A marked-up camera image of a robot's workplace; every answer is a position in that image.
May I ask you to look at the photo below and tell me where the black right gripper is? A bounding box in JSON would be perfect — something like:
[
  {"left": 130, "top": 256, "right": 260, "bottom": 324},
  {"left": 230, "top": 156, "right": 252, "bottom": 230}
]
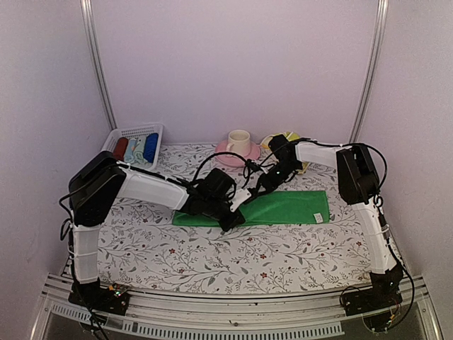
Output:
[{"left": 255, "top": 160, "right": 301, "bottom": 197}]

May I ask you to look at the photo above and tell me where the green microfibre towel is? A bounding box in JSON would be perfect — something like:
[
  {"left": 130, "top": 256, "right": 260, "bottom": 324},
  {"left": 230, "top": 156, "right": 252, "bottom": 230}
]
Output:
[{"left": 172, "top": 191, "right": 330, "bottom": 227}]

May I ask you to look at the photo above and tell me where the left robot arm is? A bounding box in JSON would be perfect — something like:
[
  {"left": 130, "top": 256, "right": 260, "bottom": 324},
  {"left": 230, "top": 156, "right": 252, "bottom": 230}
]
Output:
[{"left": 69, "top": 151, "right": 251, "bottom": 307}]

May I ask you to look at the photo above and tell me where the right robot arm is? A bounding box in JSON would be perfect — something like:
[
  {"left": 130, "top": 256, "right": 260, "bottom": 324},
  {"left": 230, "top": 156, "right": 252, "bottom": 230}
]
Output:
[{"left": 250, "top": 134, "right": 403, "bottom": 309}]

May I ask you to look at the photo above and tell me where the yellow patterned towel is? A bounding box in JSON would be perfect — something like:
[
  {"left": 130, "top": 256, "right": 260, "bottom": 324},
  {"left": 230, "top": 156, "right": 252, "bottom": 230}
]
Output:
[{"left": 260, "top": 132, "right": 310, "bottom": 175}]

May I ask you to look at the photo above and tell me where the pink plate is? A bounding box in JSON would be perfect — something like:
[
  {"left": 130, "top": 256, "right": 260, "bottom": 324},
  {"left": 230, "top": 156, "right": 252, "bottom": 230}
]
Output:
[{"left": 214, "top": 140, "right": 262, "bottom": 167}]

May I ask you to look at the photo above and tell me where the cream ceramic mug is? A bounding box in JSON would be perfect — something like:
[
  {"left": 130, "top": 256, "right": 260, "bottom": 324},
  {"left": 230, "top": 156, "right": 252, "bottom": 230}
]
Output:
[{"left": 225, "top": 130, "right": 251, "bottom": 156}]

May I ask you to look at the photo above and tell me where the pale green rolled towel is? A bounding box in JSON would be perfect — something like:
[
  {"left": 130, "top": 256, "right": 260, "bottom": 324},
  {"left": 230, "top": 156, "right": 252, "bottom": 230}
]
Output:
[{"left": 133, "top": 135, "right": 147, "bottom": 164}]

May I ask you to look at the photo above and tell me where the light blue rolled towel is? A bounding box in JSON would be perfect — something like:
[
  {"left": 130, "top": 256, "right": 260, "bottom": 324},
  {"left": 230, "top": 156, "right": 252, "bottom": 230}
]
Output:
[{"left": 123, "top": 138, "right": 137, "bottom": 164}]

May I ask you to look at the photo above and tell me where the white plastic basket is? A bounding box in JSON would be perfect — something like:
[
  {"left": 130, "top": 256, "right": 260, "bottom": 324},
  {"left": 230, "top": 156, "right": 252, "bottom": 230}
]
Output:
[{"left": 101, "top": 123, "right": 164, "bottom": 171}]

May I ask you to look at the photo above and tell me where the dark red rolled towel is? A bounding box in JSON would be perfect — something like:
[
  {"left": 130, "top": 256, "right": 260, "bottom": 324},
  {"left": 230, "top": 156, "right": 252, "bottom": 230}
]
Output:
[{"left": 113, "top": 137, "right": 129, "bottom": 161}]

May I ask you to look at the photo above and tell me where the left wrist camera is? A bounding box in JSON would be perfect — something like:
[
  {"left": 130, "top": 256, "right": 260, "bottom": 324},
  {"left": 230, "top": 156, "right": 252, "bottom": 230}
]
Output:
[{"left": 229, "top": 188, "right": 251, "bottom": 212}]

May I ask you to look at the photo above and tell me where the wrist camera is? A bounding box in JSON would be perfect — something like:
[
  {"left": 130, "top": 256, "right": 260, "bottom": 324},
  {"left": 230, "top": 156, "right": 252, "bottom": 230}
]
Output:
[
  {"left": 245, "top": 159, "right": 262, "bottom": 173},
  {"left": 229, "top": 188, "right": 251, "bottom": 212}
]

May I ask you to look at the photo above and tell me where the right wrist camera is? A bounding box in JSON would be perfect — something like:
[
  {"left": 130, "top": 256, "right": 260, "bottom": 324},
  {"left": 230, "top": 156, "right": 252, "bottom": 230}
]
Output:
[{"left": 245, "top": 159, "right": 262, "bottom": 173}]

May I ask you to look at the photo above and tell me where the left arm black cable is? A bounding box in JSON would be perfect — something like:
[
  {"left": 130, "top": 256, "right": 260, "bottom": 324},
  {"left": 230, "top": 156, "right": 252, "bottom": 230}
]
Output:
[{"left": 193, "top": 151, "right": 248, "bottom": 187}]

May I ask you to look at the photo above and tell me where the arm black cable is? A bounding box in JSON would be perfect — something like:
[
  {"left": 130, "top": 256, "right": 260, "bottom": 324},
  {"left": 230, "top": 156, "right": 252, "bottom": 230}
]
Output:
[
  {"left": 193, "top": 151, "right": 248, "bottom": 187},
  {"left": 307, "top": 140, "right": 389, "bottom": 199}
]

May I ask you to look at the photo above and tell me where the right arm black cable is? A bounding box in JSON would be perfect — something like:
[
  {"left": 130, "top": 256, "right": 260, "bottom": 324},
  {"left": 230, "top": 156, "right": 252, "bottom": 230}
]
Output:
[{"left": 307, "top": 140, "right": 389, "bottom": 199}]

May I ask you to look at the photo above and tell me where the front aluminium rail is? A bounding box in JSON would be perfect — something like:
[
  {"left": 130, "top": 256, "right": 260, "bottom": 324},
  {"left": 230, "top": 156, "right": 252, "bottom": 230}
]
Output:
[{"left": 38, "top": 273, "right": 440, "bottom": 337}]

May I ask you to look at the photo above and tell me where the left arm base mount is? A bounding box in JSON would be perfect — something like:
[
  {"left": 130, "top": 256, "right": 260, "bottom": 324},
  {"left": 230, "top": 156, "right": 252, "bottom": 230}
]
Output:
[{"left": 68, "top": 280, "right": 130, "bottom": 316}]

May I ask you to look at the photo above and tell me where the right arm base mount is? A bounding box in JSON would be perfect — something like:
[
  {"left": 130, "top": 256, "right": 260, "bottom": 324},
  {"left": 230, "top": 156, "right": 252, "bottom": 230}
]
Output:
[{"left": 339, "top": 282, "right": 403, "bottom": 316}]

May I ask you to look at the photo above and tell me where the right aluminium frame post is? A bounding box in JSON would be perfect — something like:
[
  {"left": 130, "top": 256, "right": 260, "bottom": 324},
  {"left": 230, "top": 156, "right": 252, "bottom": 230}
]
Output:
[{"left": 349, "top": 0, "right": 389, "bottom": 142}]

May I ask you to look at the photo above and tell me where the aluminium frame post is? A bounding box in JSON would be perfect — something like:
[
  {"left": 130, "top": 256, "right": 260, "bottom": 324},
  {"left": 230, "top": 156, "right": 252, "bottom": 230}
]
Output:
[
  {"left": 349, "top": 0, "right": 389, "bottom": 142},
  {"left": 80, "top": 0, "right": 117, "bottom": 130}
]

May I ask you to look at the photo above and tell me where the left aluminium frame post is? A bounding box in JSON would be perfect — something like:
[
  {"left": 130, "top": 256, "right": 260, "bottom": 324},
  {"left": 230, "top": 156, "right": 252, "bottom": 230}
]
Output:
[{"left": 80, "top": 0, "right": 117, "bottom": 130}]

